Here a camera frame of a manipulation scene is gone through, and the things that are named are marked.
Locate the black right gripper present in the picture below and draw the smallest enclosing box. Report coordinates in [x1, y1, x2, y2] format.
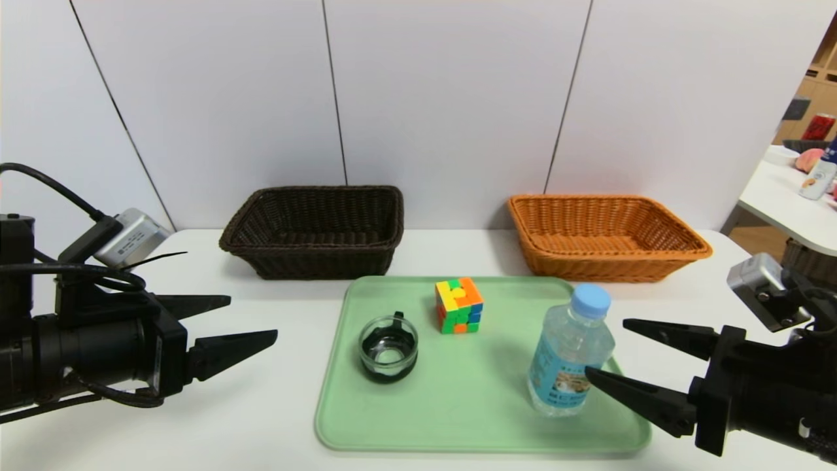
[584, 318, 837, 466]

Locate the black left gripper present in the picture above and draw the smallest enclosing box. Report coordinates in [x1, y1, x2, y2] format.
[33, 294, 278, 404]

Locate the clear water bottle blue cap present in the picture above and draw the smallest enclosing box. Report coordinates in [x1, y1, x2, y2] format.
[527, 283, 617, 417]

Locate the glass cup with black holder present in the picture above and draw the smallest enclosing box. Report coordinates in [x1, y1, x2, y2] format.
[358, 311, 419, 384]

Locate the colourful puzzle cube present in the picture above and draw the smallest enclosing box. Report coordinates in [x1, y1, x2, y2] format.
[434, 277, 485, 335]

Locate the dark brown wicker basket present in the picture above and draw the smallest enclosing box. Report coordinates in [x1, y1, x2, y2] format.
[218, 185, 405, 281]

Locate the orange wicker basket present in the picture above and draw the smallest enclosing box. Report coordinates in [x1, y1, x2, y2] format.
[507, 194, 713, 283]

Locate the grey woven bin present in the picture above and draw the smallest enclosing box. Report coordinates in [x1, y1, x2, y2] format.
[781, 237, 837, 292]

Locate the light green plastic tray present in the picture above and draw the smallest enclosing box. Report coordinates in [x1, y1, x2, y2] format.
[314, 275, 652, 453]

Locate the white background table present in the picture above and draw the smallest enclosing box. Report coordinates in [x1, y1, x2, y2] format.
[738, 145, 837, 257]

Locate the white bottle with orange print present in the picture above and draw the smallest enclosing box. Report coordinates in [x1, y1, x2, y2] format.
[798, 135, 837, 201]

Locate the pink peach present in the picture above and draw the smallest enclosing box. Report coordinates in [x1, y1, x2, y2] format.
[794, 148, 826, 175]

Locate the red drink can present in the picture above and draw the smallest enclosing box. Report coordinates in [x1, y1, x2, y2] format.
[802, 113, 836, 141]

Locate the wooden shelf unit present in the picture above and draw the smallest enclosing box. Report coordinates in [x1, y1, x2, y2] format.
[772, 10, 837, 146]

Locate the thin black cable tie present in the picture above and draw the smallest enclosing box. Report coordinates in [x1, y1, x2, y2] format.
[124, 251, 188, 269]

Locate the black thin arm cable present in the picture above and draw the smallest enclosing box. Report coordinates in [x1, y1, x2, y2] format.
[0, 383, 165, 425]

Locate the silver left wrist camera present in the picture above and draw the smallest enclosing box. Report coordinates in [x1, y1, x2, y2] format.
[95, 208, 172, 269]

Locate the black camera cable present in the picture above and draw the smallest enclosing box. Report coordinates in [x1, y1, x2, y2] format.
[0, 162, 125, 262]

